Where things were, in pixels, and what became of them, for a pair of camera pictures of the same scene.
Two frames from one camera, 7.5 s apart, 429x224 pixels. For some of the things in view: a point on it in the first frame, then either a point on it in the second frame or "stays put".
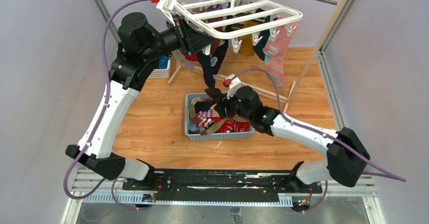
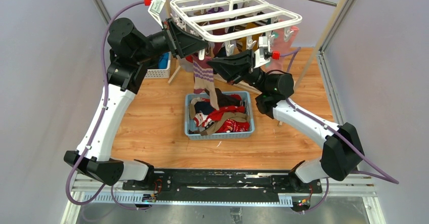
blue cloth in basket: x=162 y=61 stays put
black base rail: x=213 y=185 stays put
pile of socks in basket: x=204 y=119 stays put
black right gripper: x=222 y=102 -> x=231 y=67
